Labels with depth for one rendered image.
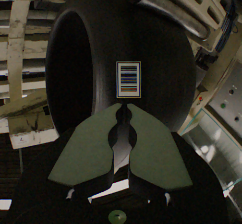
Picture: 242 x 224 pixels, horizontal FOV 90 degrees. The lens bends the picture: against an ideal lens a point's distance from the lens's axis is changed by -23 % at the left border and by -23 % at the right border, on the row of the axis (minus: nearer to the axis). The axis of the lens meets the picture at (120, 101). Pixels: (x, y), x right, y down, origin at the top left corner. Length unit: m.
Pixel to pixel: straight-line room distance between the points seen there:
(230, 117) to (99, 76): 0.84
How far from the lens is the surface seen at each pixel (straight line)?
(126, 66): 0.26
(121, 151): 0.33
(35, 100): 0.96
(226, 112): 0.99
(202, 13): 0.44
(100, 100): 0.29
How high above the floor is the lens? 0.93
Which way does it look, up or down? 34 degrees up
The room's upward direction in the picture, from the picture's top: 155 degrees counter-clockwise
